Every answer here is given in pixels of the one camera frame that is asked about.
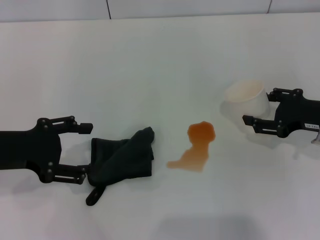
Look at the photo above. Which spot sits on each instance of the white paper cup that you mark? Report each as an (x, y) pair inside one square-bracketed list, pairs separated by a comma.
[(250, 105)]

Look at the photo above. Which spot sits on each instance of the dark blue rag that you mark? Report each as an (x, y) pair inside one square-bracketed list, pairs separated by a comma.
[(120, 160)]

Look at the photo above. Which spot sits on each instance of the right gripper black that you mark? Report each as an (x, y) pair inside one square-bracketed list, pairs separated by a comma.
[(300, 112)]

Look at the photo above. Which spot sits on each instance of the orange liquid spill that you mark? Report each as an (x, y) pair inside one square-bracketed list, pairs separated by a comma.
[(200, 135)]

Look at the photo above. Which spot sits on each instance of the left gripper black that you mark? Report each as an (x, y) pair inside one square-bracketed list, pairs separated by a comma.
[(30, 150)]

